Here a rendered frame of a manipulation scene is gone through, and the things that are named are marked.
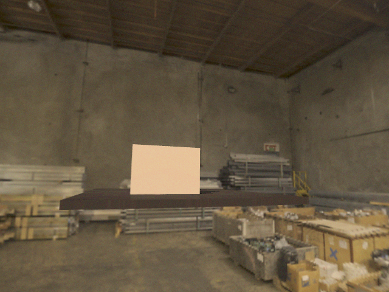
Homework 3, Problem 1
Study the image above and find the tan flat board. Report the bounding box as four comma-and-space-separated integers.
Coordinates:
131, 144, 200, 195

